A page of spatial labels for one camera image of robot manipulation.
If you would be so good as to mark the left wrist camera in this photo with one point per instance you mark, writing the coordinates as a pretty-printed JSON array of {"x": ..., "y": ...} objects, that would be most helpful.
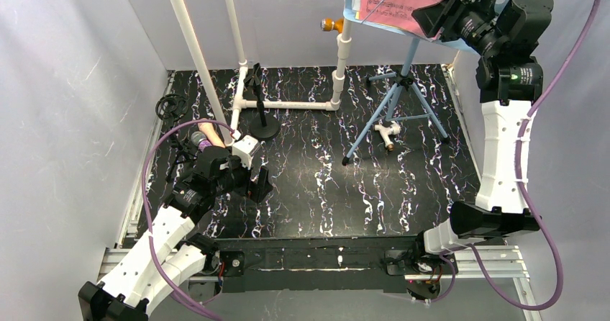
[{"x": 245, "y": 149}]

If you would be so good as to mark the orange knob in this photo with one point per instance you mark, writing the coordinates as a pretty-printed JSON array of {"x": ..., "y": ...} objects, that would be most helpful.
[{"x": 328, "y": 25}]

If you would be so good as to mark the black round-base microphone stand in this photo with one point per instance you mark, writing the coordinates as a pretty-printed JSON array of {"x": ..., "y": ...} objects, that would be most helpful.
[{"x": 266, "y": 127}]

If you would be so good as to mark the pink microphone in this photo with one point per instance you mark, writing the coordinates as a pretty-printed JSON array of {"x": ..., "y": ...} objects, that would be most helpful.
[{"x": 211, "y": 134}]

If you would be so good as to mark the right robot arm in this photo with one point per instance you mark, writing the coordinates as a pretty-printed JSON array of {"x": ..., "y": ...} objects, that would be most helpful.
[{"x": 510, "y": 81}]

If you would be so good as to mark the white PVC pipe frame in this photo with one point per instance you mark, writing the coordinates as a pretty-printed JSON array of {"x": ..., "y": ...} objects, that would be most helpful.
[{"x": 224, "y": 55}]

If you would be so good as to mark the purple glitter microphone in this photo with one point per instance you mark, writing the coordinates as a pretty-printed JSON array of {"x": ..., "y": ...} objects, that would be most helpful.
[{"x": 200, "y": 140}]

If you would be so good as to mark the white pipe piece brass end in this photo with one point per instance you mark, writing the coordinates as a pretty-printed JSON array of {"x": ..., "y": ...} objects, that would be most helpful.
[{"x": 386, "y": 132}]

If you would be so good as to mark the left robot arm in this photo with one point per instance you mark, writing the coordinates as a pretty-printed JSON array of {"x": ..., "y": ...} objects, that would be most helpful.
[{"x": 169, "y": 253}]

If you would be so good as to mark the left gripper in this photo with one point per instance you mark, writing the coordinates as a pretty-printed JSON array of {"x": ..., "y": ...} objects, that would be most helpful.
[{"x": 251, "y": 179}]

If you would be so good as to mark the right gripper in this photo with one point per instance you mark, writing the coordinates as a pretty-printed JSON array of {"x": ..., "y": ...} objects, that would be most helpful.
[{"x": 447, "y": 20}]

